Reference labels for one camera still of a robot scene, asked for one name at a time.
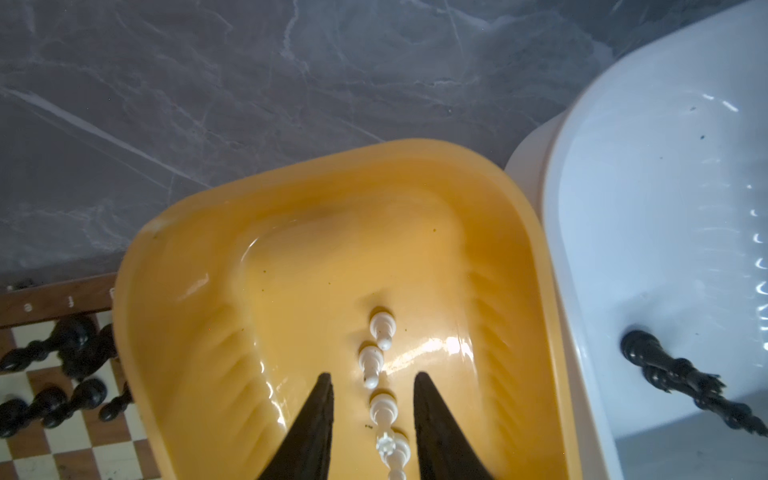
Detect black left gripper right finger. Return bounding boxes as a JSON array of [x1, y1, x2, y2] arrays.
[[413, 372, 492, 480]]

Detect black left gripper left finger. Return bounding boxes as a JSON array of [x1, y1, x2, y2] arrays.
[[258, 372, 334, 480]]

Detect white chess pieces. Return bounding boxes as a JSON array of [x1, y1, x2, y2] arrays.
[[358, 307, 412, 479]]

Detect black chess pieces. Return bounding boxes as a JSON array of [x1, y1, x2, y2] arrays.
[[0, 314, 134, 439], [620, 330, 767, 437]]

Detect black chess pieces on board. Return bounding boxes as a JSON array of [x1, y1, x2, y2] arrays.
[[0, 314, 134, 439]]

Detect yellow plastic tray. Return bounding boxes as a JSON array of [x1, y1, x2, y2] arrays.
[[113, 139, 582, 479]]

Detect brown chessboard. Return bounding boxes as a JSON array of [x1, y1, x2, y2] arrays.
[[1, 275, 161, 479]]

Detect white plastic tray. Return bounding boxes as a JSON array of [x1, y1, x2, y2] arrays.
[[506, 1, 767, 479]]

